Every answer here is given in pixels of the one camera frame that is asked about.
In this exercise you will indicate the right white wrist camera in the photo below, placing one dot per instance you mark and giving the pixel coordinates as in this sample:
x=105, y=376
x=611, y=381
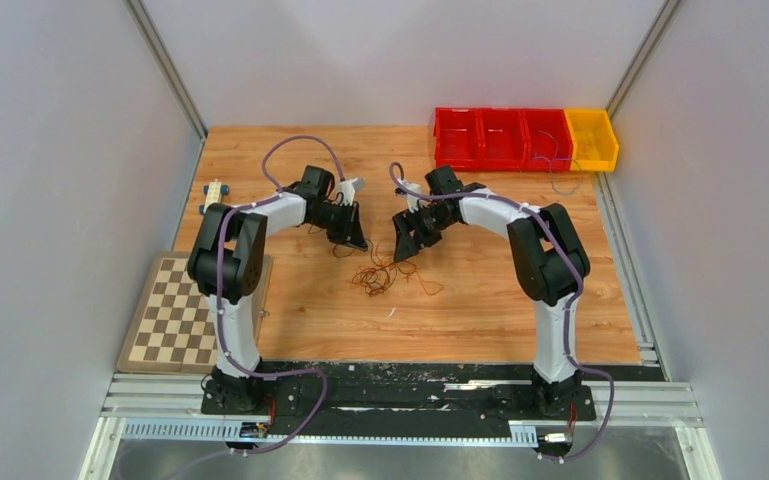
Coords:
x=412, y=193

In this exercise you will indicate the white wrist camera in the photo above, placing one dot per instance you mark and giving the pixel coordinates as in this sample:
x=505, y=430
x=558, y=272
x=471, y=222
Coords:
x=347, y=189
x=412, y=193

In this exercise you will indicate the toy block car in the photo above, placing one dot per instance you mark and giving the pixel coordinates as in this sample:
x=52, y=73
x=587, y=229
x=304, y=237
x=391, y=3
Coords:
x=214, y=192

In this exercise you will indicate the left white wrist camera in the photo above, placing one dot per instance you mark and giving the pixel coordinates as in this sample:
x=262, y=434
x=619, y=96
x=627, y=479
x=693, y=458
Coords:
x=347, y=189

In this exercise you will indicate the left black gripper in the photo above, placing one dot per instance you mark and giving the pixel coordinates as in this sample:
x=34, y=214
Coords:
x=351, y=232

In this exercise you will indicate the yellow bin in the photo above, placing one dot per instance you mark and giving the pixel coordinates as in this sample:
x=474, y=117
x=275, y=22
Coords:
x=595, y=145

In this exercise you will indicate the aluminium frame rail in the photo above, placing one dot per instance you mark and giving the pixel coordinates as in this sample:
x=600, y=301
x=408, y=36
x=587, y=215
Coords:
x=636, y=403

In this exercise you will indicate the wooden chessboard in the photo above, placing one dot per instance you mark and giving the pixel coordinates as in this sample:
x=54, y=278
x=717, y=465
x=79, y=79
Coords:
x=172, y=329

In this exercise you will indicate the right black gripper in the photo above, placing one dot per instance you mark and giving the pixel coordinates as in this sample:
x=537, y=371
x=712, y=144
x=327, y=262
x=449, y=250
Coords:
x=406, y=245

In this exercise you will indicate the right red bin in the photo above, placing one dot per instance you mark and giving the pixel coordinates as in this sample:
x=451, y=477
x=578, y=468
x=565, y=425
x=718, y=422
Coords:
x=550, y=143

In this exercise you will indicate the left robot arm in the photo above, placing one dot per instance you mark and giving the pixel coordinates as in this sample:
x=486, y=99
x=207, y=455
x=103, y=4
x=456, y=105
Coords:
x=227, y=258

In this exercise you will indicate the slotted cable duct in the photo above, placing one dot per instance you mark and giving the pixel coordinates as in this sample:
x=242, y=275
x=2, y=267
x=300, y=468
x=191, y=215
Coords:
x=517, y=435

